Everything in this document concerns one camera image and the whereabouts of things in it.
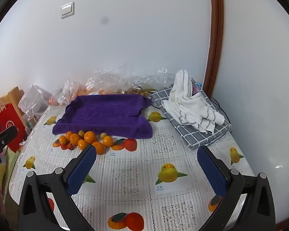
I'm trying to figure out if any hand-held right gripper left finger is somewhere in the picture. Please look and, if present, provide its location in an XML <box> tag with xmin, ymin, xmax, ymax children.
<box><xmin>18</xmin><ymin>145</ymin><xmax>98</xmax><ymax>231</ymax></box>

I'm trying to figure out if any brown wooden door frame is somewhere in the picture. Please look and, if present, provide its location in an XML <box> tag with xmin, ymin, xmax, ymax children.
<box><xmin>203</xmin><ymin>0</ymin><xmax>225</xmax><ymax>94</ymax></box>

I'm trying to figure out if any pale green cloth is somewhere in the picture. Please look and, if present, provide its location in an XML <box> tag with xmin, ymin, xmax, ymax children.
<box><xmin>0</xmin><ymin>147</ymin><xmax>22</xmax><ymax>207</ymax></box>

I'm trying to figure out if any heap of brown longans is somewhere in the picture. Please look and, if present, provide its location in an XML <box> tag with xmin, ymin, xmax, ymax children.
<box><xmin>116</xmin><ymin>87</ymin><xmax>157</xmax><ymax>97</ymax></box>

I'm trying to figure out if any crumpled clear plastic bag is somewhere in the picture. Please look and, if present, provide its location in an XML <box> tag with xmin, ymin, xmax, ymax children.
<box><xmin>49</xmin><ymin>78</ymin><xmax>87</xmax><ymax>106</ymax></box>

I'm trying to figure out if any fruit print tablecloth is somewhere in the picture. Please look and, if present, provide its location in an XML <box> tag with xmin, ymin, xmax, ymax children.
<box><xmin>8</xmin><ymin>103</ymin><xmax>256</xmax><ymax>231</ymax></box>

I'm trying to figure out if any red paper bag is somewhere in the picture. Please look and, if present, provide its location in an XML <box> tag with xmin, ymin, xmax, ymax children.
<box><xmin>0</xmin><ymin>103</ymin><xmax>27</xmax><ymax>152</ymax></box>

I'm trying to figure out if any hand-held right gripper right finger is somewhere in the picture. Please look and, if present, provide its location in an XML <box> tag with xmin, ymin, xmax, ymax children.
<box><xmin>197</xmin><ymin>145</ymin><xmax>276</xmax><ymax>231</ymax></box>

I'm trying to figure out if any pink and blue packet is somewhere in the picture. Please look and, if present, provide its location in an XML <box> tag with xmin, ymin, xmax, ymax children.
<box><xmin>191</xmin><ymin>78</ymin><xmax>203</xmax><ymax>95</ymax></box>

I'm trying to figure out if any white light switch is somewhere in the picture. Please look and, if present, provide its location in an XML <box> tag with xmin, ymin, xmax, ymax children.
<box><xmin>60</xmin><ymin>2</ymin><xmax>75</xmax><ymax>19</ymax></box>

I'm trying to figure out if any grey checked cloth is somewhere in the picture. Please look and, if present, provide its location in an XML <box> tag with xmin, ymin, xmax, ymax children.
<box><xmin>150</xmin><ymin>84</ymin><xmax>232</xmax><ymax>150</ymax></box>

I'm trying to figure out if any white plastic bag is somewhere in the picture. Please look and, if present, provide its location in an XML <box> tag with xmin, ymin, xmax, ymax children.
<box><xmin>18</xmin><ymin>85</ymin><xmax>49</xmax><ymax>116</ymax></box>

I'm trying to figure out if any white striped towel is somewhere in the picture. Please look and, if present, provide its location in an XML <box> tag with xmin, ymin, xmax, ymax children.
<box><xmin>162</xmin><ymin>70</ymin><xmax>225</xmax><ymax>133</ymax></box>

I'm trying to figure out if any large clear plastic bag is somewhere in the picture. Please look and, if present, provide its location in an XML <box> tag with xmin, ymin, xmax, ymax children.
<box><xmin>85</xmin><ymin>64</ymin><xmax>176</xmax><ymax>95</ymax></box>

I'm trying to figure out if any pile of oranges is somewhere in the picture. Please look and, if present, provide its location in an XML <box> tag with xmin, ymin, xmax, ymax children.
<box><xmin>58</xmin><ymin>130</ymin><xmax>113</xmax><ymax>155</ymax></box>

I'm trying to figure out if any small cardboard box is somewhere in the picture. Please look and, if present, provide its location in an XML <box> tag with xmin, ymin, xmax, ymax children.
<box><xmin>24</xmin><ymin>115</ymin><xmax>39</xmax><ymax>128</ymax></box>

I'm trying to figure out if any purple towel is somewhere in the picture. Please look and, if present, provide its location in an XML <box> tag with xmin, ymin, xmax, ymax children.
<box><xmin>52</xmin><ymin>94</ymin><xmax>153</xmax><ymax>139</ymax></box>

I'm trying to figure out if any bagged tangerines heap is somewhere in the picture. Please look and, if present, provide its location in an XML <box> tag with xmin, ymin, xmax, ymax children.
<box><xmin>77</xmin><ymin>89</ymin><xmax>117</xmax><ymax>96</ymax></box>

